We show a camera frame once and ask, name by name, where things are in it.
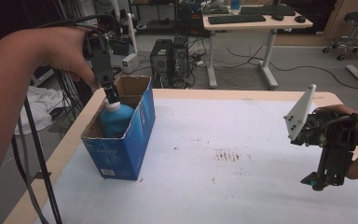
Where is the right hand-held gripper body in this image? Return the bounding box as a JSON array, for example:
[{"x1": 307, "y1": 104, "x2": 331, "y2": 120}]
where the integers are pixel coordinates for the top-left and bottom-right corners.
[{"x1": 283, "y1": 83, "x2": 358, "y2": 188}]

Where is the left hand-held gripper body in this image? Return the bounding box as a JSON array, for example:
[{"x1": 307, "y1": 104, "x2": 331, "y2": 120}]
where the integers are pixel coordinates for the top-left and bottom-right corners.
[{"x1": 82, "y1": 31, "x2": 115, "y2": 84}]

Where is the blue detergent bottle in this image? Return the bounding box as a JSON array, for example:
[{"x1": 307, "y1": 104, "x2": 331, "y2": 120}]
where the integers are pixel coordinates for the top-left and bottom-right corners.
[{"x1": 100, "y1": 98, "x2": 135, "y2": 138}]

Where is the blue cardboard box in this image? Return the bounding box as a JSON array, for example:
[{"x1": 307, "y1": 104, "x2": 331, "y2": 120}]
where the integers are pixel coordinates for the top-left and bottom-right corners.
[{"x1": 80, "y1": 75, "x2": 157, "y2": 181}]

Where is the person's left hand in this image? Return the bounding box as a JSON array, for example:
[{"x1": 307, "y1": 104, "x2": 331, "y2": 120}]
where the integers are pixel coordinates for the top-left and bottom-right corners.
[{"x1": 36, "y1": 26, "x2": 101, "y2": 91}]

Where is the white power box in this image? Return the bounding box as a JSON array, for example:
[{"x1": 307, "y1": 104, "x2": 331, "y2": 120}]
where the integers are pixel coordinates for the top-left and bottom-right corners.
[{"x1": 120, "y1": 52, "x2": 139, "y2": 74}]

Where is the white pole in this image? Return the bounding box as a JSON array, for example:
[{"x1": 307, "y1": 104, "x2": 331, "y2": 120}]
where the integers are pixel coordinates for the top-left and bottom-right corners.
[{"x1": 127, "y1": 12, "x2": 139, "y2": 54}]

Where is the black computer tower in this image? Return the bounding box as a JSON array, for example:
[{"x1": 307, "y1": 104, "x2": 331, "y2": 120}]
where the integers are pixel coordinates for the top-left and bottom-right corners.
[
  {"x1": 149, "y1": 38, "x2": 173, "y2": 88},
  {"x1": 171, "y1": 35, "x2": 190, "y2": 87}
]

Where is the white cloth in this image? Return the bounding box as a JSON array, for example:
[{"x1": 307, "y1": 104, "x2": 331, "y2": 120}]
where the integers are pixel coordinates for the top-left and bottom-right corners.
[{"x1": 13, "y1": 85, "x2": 64, "y2": 136}]

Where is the black keyboard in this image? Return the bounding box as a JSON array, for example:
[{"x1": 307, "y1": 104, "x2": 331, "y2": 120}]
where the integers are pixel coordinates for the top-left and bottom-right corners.
[
  {"x1": 207, "y1": 13, "x2": 267, "y2": 25},
  {"x1": 240, "y1": 5, "x2": 296, "y2": 17}
]

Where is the light wooden desk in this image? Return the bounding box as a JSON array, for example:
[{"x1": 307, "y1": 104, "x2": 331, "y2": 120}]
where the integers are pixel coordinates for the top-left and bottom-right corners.
[{"x1": 202, "y1": 6, "x2": 314, "y2": 91}]

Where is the black floor cable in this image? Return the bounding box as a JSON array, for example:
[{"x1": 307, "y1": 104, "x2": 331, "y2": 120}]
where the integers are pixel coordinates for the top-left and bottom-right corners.
[{"x1": 227, "y1": 46, "x2": 358, "y2": 91}]

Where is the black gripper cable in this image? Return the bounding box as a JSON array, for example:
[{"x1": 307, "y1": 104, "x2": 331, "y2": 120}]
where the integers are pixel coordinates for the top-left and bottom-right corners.
[{"x1": 10, "y1": 13, "x2": 111, "y2": 224}]

